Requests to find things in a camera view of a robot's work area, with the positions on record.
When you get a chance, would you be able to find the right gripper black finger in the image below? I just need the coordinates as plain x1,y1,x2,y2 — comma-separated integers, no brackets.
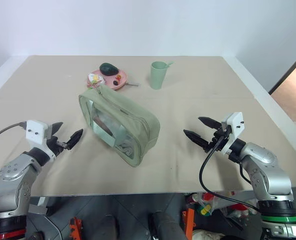
198,116,223,131
183,128,210,149

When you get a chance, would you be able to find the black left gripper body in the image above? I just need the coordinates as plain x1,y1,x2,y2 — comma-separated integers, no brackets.
47,136,68,157

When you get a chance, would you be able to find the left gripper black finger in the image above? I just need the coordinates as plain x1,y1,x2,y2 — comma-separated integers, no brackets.
48,121,64,139
66,128,84,151

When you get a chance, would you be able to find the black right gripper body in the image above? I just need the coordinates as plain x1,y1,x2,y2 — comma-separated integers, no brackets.
203,125,232,154

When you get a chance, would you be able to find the light green toiletry bag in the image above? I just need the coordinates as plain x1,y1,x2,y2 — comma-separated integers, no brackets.
78,85,161,168

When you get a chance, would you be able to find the beige table cover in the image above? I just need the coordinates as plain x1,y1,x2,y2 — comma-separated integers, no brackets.
0,55,296,199

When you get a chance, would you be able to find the clear bag of toys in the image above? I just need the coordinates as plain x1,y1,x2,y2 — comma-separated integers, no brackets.
187,190,261,226

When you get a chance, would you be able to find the white colourful snack packet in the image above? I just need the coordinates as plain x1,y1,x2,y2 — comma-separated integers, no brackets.
87,72,106,89

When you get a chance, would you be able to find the light green plastic cup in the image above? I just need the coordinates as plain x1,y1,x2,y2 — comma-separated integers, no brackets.
150,61,169,90

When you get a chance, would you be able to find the dark green avocado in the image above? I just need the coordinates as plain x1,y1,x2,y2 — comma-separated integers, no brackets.
99,62,119,77

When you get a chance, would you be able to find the pink plastic plate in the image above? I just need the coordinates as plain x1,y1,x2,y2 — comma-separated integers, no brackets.
85,68,129,92

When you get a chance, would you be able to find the orange metal clamp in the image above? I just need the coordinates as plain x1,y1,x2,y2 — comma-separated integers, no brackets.
68,216,85,240
181,206,196,237

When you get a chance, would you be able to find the large dark rounded shape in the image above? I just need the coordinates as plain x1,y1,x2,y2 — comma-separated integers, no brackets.
149,210,184,240

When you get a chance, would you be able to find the white shoe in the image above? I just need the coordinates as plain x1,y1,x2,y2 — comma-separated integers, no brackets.
192,228,229,240

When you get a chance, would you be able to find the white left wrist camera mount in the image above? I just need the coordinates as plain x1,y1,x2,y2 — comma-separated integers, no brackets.
25,119,57,159

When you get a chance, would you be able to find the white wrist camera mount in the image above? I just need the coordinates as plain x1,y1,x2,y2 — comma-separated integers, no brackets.
221,111,245,154
25,119,57,159

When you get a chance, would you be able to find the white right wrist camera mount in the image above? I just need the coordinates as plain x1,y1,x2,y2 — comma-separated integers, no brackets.
221,111,245,154

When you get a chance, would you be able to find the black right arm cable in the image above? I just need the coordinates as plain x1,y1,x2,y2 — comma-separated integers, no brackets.
199,134,261,214

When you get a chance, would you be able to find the grey left arm cable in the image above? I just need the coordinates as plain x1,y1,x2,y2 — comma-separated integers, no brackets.
0,121,28,147

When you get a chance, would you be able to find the grey table bracket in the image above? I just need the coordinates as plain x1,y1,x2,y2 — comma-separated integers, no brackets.
28,196,49,216

